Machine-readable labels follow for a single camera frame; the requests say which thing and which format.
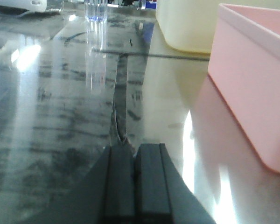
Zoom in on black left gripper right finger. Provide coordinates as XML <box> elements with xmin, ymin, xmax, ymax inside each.
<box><xmin>135</xmin><ymin>143</ymin><xmax>215</xmax><ymax>224</ymax></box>

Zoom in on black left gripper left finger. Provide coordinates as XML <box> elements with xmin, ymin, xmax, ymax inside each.
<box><xmin>22</xmin><ymin>146</ymin><xmax>136</xmax><ymax>224</ymax></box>

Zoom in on cream plastic bin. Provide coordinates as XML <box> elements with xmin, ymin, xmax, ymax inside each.
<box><xmin>155</xmin><ymin>0</ymin><xmax>219</xmax><ymax>54</ymax></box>

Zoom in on clear water bottle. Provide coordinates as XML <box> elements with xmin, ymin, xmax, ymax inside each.
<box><xmin>84</xmin><ymin>0</ymin><xmax>108</xmax><ymax>22</ymax></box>

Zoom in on pink plastic bin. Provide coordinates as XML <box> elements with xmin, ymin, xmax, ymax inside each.
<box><xmin>208</xmin><ymin>4</ymin><xmax>280</xmax><ymax>173</ymax></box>

